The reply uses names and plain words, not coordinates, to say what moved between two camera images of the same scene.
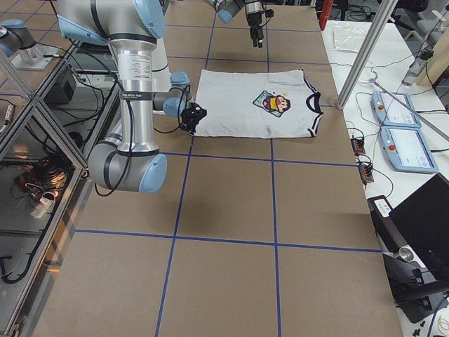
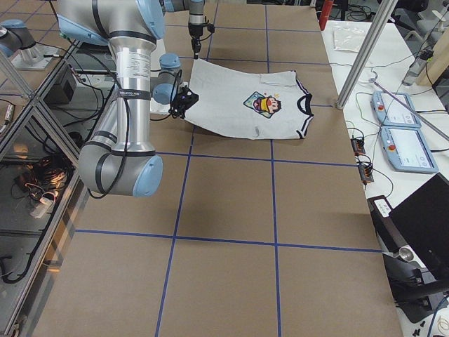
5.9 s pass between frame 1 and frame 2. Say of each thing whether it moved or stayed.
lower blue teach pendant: stayed
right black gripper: moved
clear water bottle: stayed
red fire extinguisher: stayed
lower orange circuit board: stayed
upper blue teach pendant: stayed
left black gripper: moved
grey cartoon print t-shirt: moved
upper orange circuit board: stayed
